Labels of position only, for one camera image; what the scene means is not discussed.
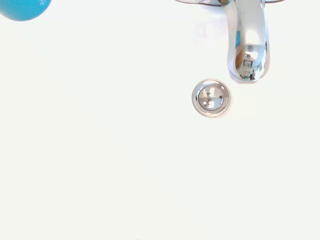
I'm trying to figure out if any chrome sink drain stopper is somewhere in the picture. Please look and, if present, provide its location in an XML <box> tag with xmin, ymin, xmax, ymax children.
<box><xmin>191</xmin><ymin>78</ymin><xmax>231</xmax><ymax>118</ymax></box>

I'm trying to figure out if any white ceramic sink basin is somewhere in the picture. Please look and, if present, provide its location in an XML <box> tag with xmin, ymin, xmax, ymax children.
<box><xmin>0</xmin><ymin>0</ymin><xmax>320</xmax><ymax>240</ymax></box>

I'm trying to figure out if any chrome faucet spout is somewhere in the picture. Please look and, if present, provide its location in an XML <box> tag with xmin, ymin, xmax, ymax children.
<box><xmin>174</xmin><ymin>0</ymin><xmax>286</xmax><ymax>85</ymax></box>

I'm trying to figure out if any blue plastic bottle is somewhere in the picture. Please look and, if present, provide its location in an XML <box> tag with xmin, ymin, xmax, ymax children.
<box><xmin>0</xmin><ymin>0</ymin><xmax>53</xmax><ymax>22</ymax></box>

